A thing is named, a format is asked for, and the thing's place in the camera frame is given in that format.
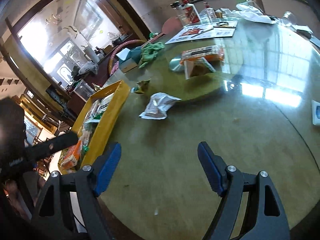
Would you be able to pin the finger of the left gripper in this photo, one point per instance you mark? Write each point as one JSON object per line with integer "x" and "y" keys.
{"x": 49, "y": 147}

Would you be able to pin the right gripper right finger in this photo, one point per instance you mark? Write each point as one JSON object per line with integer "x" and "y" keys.
{"x": 264, "y": 218}

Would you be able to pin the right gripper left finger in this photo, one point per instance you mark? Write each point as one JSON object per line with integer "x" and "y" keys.
{"x": 90, "y": 182}

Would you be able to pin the round cracker green pack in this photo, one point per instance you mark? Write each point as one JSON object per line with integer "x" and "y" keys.
{"x": 73, "y": 155}

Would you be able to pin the silver snack wrapper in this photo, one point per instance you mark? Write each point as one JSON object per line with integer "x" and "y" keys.
{"x": 158, "y": 106}

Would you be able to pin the green pea cracker pack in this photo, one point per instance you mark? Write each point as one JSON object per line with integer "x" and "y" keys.
{"x": 141, "y": 87}

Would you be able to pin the orange cracker pack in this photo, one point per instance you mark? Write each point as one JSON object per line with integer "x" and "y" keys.
{"x": 199, "y": 61}

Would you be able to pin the dark wooden sideboard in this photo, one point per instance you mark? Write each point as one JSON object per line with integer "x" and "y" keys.
{"x": 76, "y": 103}

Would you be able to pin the clear glass mug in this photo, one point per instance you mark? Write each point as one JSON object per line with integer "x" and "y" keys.
{"x": 84, "y": 90}

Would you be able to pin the yellow tray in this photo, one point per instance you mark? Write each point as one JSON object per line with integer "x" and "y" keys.
{"x": 96, "y": 145}

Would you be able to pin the white tumbler cup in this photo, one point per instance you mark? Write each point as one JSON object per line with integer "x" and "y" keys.
{"x": 91, "y": 54}

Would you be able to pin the pink cloth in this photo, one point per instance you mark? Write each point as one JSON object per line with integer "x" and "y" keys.
{"x": 115, "y": 68}

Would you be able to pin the tissue box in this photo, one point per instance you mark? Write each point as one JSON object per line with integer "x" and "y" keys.
{"x": 129, "y": 58}

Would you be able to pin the green cloth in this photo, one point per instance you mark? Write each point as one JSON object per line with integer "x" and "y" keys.
{"x": 149, "y": 52}

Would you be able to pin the pink round fan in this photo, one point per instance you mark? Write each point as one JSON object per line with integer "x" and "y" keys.
{"x": 171, "y": 25}

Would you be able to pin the printed paper sheet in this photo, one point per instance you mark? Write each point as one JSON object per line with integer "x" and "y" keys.
{"x": 205, "y": 31}

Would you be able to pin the red label liquor bottle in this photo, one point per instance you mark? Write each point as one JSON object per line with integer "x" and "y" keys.
{"x": 191, "y": 12}

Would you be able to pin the small clear liquor bottle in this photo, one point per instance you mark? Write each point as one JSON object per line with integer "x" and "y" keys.
{"x": 210, "y": 12}

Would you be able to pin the white plastic bag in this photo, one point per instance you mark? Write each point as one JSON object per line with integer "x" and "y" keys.
{"x": 249, "y": 12}

